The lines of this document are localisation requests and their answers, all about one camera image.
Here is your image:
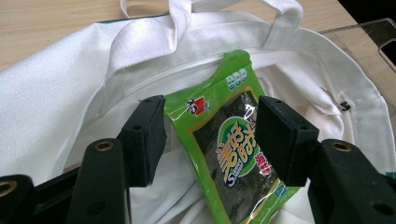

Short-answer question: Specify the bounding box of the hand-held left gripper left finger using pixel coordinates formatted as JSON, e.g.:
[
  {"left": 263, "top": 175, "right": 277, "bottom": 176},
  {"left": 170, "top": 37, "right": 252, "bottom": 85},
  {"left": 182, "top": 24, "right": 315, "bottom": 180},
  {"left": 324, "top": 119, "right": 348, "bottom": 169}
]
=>
[{"left": 64, "top": 94, "right": 168, "bottom": 224}]

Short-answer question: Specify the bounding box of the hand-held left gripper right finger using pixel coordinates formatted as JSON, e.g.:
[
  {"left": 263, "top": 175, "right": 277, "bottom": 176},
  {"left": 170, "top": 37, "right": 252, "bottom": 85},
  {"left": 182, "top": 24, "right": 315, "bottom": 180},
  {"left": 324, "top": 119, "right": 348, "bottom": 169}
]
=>
[{"left": 255, "top": 95, "right": 396, "bottom": 224}]

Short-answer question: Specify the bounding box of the green seaweed snack packet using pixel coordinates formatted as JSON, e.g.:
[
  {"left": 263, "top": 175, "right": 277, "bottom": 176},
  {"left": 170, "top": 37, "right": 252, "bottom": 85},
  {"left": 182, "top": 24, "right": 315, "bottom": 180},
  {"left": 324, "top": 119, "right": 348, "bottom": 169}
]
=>
[{"left": 163, "top": 49, "right": 302, "bottom": 224}]

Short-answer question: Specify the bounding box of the white canvas tote bag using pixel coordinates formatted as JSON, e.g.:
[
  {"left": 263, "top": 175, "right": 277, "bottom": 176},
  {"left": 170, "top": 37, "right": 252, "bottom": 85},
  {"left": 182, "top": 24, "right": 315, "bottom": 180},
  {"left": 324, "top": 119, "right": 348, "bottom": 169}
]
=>
[{"left": 0, "top": 0, "right": 396, "bottom": 224}]

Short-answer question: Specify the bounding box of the clear plastic zip bag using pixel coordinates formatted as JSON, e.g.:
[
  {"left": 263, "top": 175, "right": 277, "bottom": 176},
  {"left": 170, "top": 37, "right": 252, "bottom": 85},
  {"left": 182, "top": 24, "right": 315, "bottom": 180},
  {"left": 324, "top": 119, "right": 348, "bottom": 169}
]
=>
[{"left": 318, "top": 18, "right": 396, "bottom": 110}]

